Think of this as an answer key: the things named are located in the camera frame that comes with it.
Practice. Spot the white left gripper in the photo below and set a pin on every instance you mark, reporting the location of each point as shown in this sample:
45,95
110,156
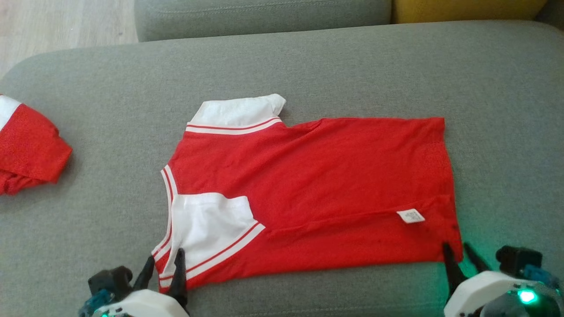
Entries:
141,306

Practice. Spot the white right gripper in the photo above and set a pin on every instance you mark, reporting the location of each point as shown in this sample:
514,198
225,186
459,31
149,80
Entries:
480,295

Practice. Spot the grey sofa seat cushions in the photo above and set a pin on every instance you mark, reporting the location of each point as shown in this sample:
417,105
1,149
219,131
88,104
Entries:
110,110

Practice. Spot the yellow sofa back cushion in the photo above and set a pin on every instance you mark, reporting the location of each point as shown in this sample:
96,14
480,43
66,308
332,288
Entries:
467,9

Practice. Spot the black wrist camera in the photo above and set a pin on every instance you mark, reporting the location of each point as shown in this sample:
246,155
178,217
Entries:
517,259
110,279

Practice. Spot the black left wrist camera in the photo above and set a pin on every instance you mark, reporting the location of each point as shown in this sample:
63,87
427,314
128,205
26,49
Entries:
110,279

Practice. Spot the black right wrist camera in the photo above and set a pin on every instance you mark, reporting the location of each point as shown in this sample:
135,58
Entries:
517,259

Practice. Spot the red white polo shirt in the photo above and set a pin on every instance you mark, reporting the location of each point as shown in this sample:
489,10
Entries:
31,149
330,176

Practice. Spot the grey sofa seat cushion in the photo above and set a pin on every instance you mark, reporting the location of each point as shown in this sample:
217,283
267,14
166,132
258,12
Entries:
264,17

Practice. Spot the grey sofa side cushion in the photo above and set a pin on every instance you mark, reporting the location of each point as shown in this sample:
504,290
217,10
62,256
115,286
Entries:
555,16

